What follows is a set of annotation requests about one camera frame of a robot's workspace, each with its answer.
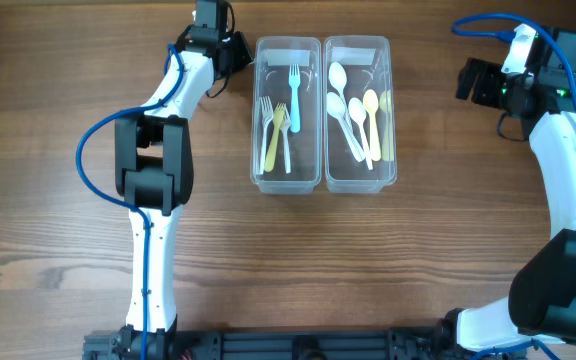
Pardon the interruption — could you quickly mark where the white plastic fork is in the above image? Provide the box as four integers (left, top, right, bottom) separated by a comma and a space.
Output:
280, 109, 292, 174
257, 96, 274, 175

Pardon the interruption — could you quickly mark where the yellow plastic fork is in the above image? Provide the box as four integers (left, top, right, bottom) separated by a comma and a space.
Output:
264, 103, 286, 172

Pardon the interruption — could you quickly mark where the clear plastic container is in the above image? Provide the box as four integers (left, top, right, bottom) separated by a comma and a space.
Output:
323, 35, 397, 193
250, 36, 323, 194

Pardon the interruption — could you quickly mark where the white plastic spoon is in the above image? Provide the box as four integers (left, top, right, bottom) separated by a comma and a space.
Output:
326, 92, 365, 162
328, 62, 352, 127
348, 97, 373, 171

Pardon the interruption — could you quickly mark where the yellow plastic spoon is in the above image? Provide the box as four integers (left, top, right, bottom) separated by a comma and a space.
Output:
363, 89, 382, 161

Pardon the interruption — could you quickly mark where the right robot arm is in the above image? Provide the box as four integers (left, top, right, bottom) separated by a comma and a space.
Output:
431, 18, 576, 359

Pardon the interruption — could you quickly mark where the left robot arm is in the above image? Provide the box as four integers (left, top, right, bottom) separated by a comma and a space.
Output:
114, 1, 251, 359

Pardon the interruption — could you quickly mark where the right blue cable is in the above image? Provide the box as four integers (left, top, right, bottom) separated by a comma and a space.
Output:
450, 12, 576, 360

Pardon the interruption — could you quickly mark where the blue cable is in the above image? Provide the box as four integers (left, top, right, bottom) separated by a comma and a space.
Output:
75, 43, 187, 360
450, 12, 576, 360

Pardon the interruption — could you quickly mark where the left blue cable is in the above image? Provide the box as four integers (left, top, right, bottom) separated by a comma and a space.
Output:
75, 43, 187, 360

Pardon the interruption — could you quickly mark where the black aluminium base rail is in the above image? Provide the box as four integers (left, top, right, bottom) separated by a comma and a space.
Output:
82, 327, 473, 360

